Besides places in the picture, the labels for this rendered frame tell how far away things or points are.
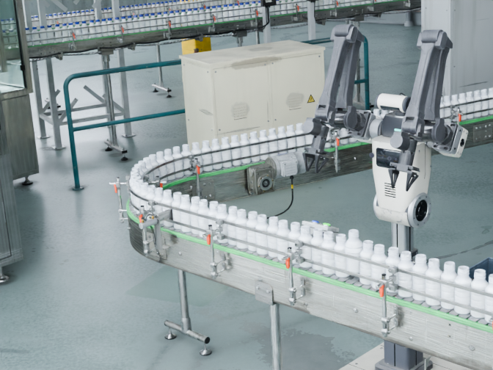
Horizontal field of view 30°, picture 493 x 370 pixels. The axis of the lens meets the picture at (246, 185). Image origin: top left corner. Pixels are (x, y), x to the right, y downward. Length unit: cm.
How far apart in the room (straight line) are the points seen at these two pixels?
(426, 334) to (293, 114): 475
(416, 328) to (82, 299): 317
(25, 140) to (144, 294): 299
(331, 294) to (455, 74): 610
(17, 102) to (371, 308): 561
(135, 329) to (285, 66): 306
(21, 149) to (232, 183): 384
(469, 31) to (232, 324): 494
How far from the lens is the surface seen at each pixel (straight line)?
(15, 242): 648
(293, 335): 539
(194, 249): 410
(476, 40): 962
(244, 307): 577
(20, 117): 861
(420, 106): 372
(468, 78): 962
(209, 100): 758
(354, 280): 356
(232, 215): 392
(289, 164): 508
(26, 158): 870
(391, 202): 408
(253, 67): 765
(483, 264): 390
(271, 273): 379
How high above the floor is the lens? 241
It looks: 17 degrees down
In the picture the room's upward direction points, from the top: 4 degrees counter-clockwise
